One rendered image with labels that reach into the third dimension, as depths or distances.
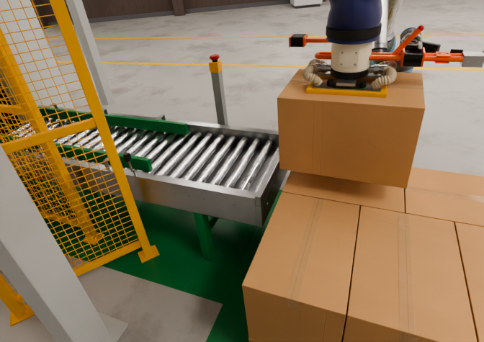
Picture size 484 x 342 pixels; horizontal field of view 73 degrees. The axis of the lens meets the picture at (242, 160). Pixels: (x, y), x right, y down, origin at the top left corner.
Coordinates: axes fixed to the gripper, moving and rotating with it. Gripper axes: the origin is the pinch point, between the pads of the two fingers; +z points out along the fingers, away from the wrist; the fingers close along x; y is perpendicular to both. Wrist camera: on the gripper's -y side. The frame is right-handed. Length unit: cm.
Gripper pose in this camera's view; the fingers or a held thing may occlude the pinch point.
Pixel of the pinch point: (418, 57)
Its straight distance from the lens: 161.2
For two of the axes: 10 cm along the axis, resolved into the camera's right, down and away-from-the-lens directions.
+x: -0.8, -8.3, -5.5
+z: -3.6, 5.4, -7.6
